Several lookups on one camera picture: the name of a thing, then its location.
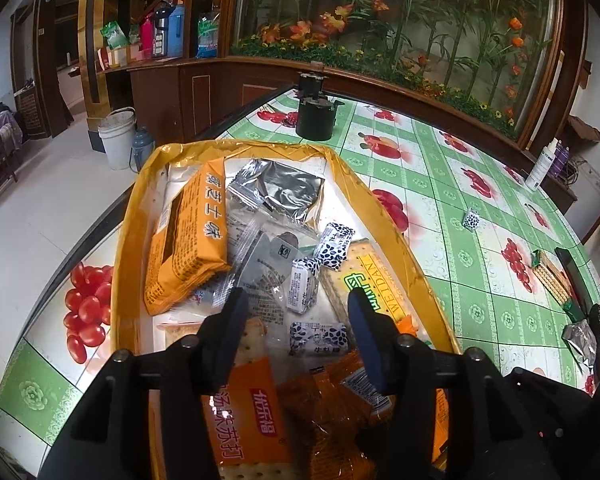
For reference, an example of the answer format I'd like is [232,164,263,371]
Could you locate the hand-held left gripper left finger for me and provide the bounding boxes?
[40,287,251,480]

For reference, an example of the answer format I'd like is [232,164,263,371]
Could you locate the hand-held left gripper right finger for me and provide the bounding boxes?
[346,287,563,480]

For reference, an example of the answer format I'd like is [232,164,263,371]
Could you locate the small orange snack packet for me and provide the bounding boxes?
[337,355,397,428]
[280,367,381,480]

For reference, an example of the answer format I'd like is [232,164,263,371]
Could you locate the yellow and green cracker packet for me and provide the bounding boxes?
[320,237,416,333]

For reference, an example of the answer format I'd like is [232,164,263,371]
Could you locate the large orange cracker packet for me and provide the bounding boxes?
[165,317,301,480]

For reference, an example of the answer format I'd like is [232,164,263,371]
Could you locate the yellow-orange cracker pack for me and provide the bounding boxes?
[145,160,233,316]

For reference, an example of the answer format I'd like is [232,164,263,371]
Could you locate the grey clear snack packet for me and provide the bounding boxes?
[215,220,321,331]

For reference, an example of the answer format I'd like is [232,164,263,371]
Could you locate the crumpled silver wrapper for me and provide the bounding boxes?
[562,319,598,373]

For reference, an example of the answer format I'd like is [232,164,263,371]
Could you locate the green printed tablecloth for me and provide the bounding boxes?
[0,87,600,480]

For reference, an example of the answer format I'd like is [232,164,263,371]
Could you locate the yellow cracker packet green ends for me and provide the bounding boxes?
[531,250,588,321]

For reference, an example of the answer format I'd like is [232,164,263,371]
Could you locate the silver foil snack packet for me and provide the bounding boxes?
[228,158,327,228]

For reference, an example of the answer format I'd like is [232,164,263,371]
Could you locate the black phone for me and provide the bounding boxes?
[554,246,593,311]

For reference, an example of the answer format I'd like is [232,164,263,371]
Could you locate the grey-blue thermos jug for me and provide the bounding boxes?
[130,126,156,173]

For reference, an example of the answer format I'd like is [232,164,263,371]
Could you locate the white plastic bucket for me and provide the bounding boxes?
[97,107,138,171]

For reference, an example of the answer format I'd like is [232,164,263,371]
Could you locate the black metal can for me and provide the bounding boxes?
[295,94,344,141]

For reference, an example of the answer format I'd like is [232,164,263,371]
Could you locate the white plastic bottle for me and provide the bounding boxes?
[525,138,558,192]

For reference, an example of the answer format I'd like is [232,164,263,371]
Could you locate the dark wooden cabinet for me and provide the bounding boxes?
[97,55,311,146]

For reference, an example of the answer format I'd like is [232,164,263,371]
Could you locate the purple bottle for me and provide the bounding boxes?
[547,142,571,179]

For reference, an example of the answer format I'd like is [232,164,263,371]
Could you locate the small black round holder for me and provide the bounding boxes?
[297,72,327,97]

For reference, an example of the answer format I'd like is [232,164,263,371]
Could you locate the brown paper bag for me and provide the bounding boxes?
[567,115,600,143]

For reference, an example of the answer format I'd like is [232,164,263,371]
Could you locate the purple patterned bedding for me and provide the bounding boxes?
[0,110,23,153]

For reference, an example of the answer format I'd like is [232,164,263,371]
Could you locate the red thermos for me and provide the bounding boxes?
[139,17,156,53]

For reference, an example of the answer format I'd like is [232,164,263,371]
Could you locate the blue thermos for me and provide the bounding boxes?
[167,4,186,57]

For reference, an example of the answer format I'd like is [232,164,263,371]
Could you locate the black and silver thermos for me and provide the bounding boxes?
[151,2,176,58]

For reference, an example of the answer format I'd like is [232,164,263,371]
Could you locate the artificial flower glass display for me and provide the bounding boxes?
[230,0,566,141]

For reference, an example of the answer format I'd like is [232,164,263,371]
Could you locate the green and white bag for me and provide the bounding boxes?
[101,21,130,50]

